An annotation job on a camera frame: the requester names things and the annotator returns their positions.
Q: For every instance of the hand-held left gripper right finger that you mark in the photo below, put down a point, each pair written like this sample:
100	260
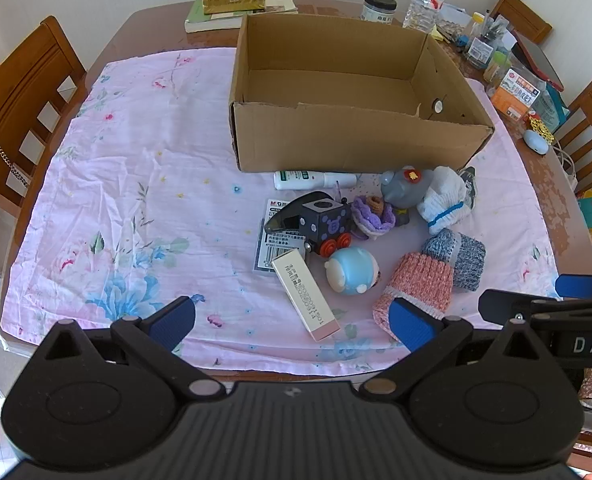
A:
411	327

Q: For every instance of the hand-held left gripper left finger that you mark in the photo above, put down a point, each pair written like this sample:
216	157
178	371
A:
173	317

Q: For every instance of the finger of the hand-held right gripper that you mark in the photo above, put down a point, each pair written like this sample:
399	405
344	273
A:
583	286
506	301

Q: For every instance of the pink knit sock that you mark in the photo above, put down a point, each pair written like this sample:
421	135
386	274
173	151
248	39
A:
421	275

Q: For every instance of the blue grey knit sock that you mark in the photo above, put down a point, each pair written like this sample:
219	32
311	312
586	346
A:
456	255

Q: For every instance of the round blue white toy figure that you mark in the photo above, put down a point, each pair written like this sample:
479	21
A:
351	267

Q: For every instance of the purple crochet flower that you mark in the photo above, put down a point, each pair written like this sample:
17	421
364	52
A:
371	222

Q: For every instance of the clear staple pack with barcode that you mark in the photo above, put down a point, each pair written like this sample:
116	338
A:
271	255

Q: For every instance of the white pink long box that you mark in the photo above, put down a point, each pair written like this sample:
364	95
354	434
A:
301	290

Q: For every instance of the grey round toy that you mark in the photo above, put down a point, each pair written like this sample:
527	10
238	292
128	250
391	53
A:
469	180

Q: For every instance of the black toy train red wheels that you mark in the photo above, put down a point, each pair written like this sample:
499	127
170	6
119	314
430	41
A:
326	220

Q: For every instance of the grey elephant toy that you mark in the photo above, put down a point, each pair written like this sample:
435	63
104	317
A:
406	190

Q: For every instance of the cardboard box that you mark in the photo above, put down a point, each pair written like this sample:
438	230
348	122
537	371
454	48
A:
351	140

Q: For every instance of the pink floral cloth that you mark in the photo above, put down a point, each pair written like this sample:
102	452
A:
150	185

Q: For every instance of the black stapler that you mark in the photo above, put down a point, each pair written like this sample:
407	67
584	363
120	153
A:
288	215

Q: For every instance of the wooden slatted chair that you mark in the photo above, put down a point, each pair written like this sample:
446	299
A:
591	130
521	15

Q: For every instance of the teal packet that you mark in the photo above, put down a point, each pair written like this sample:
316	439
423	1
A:
551	107

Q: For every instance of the white glue tube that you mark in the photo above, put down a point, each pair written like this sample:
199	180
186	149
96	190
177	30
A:
301	179

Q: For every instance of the orange labelled box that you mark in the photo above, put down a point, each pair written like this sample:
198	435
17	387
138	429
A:
516	92

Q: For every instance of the dark red tablet case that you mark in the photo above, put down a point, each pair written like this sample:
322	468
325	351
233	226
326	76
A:
541	60

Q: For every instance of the green capped bottle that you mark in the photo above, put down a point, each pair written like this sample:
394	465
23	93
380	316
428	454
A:
498	65

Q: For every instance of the glass jar with black lid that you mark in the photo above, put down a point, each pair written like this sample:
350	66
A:
379	9

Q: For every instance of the small beige box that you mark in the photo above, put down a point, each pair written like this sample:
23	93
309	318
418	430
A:
281	4

